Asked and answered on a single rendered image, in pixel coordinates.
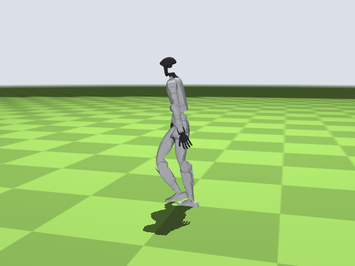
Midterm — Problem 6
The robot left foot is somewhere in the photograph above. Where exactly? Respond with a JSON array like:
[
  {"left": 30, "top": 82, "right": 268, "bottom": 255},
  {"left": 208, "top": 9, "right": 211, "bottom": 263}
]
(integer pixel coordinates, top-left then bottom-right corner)
[{"left": 165, "top": 192, "right": 189, "bottom": 202}]

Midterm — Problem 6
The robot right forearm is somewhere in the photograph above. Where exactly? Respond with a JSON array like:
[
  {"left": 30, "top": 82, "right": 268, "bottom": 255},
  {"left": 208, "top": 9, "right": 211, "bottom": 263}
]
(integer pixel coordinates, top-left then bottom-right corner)
[{"left": 170, "top": 112, "right": 175, "bottom": 126}]

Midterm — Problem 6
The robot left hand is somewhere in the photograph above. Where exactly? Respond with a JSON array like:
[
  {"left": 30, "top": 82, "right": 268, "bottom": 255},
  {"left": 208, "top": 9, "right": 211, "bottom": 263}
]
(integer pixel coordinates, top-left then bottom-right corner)
[{"left": 177, "top": 127, "right": 192, "bottom": 149}]

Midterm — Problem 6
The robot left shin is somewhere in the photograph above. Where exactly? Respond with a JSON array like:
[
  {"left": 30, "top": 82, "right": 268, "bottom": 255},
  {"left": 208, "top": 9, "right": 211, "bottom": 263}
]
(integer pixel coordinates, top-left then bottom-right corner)
[{"left": 155, "top": 162, "right": 182, "bottom": 195}]

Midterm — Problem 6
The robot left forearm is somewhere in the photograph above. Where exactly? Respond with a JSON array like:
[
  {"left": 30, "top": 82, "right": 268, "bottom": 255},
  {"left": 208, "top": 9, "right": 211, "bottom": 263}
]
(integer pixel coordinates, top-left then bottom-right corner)
[{"left": 171, "top": 104, "right": 184, "bottom": 133}]

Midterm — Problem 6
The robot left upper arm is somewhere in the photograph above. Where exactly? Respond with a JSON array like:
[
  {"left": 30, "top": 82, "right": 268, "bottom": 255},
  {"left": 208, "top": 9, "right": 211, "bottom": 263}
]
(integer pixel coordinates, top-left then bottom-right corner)
[{"left": 167, "top": 80, "right": 180, "bottom": 112}]

